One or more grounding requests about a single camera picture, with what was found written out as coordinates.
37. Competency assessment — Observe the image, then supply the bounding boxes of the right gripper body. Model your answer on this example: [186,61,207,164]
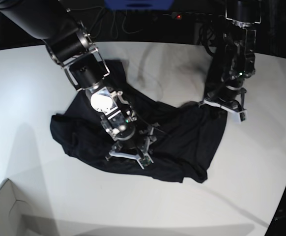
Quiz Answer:
[105,125,157,170]

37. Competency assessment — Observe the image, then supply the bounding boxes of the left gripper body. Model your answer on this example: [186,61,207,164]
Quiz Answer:
[200,87,247,123]

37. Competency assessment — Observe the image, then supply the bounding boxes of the black t-shirt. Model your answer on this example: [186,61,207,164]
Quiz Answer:
[50,60,228,183]

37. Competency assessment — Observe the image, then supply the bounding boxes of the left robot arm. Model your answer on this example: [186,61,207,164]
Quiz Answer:
[201,0,261,123]

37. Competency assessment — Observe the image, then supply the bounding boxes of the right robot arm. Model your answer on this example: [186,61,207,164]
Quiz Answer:
[0,0,156,169]

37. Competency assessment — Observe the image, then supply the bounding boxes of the black power strip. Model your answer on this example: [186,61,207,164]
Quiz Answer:
[162,12,224,22]

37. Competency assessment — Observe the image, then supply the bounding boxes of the blue plastic bin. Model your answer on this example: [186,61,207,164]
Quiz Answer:
[104,0,174,10]

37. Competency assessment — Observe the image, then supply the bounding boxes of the white cardboard box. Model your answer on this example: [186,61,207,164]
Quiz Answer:
[0,179,32,236]

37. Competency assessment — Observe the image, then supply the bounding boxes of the black cable bundle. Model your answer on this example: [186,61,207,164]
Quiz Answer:
[194,21,219,55]

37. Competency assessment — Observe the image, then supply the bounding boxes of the grey cable loops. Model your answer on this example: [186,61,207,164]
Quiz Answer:
[91,9,158,40]

